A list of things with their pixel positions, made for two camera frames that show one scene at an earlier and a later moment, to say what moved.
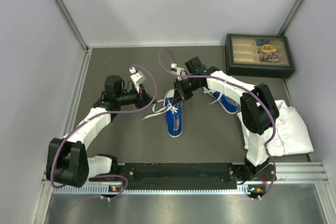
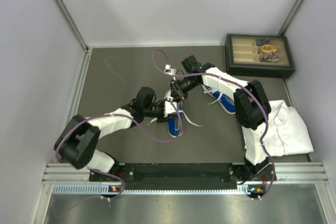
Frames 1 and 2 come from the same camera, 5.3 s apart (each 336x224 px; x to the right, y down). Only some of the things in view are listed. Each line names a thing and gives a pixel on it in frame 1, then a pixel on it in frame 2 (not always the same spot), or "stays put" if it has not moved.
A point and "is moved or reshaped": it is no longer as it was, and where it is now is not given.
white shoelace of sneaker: [169, 107] is moved or reshaped
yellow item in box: [268, 48] stays put
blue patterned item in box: [259, 42] stays put
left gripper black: [142, 98] -> [162, 119]
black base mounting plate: [179, 174] stays put
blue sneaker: [174, 115] stays put
